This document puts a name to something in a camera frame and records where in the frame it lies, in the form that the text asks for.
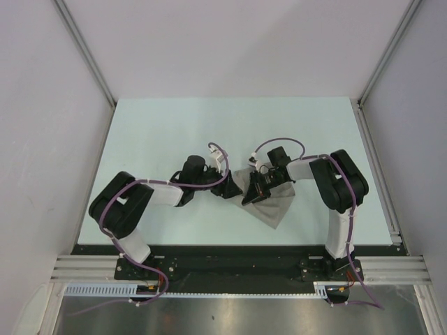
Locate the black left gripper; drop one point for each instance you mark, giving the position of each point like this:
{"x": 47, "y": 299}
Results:
{"x": 226, "y": 189}

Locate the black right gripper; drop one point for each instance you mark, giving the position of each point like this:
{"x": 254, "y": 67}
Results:
{"x": 256, "y": 191}

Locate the grey cloth napkin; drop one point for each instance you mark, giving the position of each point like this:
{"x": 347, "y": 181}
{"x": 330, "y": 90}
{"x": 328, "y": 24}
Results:
{"x": 270, "y": 211}

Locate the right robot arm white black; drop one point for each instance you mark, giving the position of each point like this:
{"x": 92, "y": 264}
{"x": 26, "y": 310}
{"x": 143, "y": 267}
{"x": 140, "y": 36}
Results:
{"x": 342, "y": 188}

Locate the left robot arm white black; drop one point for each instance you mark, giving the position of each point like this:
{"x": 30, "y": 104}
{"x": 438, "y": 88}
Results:
{"x": 120, "y": 205}

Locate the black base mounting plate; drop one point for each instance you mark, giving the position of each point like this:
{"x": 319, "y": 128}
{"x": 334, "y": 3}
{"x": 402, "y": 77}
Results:
{"x": 244, "y": 270}

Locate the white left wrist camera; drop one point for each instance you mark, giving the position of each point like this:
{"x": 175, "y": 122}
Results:
{"x": 216, "y": 158}

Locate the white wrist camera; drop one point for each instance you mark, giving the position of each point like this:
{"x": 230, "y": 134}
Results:
{"x": 216, "y": 158}
{"x": 255, "y": 162}

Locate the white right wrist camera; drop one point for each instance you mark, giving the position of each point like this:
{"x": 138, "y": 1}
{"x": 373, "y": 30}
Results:
{"x": 255, "y": 162}

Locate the white slotted cable duct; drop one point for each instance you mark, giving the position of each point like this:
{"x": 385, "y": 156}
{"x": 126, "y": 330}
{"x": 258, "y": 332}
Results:
{"x": 101, "y": 289}

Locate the right aluminium corner post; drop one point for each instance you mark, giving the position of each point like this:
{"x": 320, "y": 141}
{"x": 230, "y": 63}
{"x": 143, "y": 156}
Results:
{"x": 391, "y": 48}

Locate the aluminium corner post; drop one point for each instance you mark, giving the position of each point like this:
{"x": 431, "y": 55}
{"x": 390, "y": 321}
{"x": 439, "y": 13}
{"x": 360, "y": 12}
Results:
{"x": 81, "y": 45}
{"x": 391, "y": 48}

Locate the left aluminium corner post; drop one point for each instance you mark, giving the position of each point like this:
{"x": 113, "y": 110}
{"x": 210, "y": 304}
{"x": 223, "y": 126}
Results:
{"x": 81, "y": 45}

